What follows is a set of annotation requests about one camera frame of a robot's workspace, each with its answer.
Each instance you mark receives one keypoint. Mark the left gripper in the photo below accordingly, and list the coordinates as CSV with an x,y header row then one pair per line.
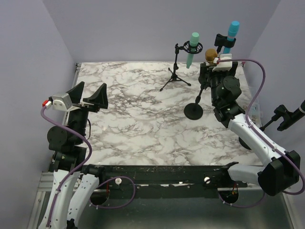
x,y
99,98

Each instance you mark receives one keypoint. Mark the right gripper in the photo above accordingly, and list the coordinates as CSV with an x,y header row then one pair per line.
x,y
209,68

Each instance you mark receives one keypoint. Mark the gold microphone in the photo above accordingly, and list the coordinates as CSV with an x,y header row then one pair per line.
x,y
210,55

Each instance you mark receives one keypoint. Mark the black round-base shock-mount stand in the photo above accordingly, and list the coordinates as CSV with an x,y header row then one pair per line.
x,y
194,111

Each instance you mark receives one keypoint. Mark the mint green microphone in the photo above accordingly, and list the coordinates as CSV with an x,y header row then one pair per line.
x,y
193,42

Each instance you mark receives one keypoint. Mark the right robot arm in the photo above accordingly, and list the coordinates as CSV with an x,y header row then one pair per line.
x,y
280,169

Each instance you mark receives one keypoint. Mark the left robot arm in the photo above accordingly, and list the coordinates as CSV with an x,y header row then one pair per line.
x,y
69,112

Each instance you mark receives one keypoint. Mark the black tripod mic stand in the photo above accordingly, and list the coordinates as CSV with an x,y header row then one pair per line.
x,y
185,47

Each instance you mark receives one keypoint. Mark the black round-base clip stand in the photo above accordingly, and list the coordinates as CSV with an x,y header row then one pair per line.
x,y
221,41

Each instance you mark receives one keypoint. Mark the blue microphone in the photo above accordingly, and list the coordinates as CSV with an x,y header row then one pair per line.
x,y
233,30

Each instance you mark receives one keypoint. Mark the black microphone on right stand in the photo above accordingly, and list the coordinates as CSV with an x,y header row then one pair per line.
x,y
296,115

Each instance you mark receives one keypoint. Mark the clear plastic screw box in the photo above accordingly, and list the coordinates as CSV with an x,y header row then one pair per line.
x,y
254,113

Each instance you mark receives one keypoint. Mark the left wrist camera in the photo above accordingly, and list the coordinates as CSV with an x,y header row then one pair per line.
x,y
60,102

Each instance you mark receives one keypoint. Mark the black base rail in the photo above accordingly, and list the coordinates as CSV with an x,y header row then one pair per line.
x,y
160,182

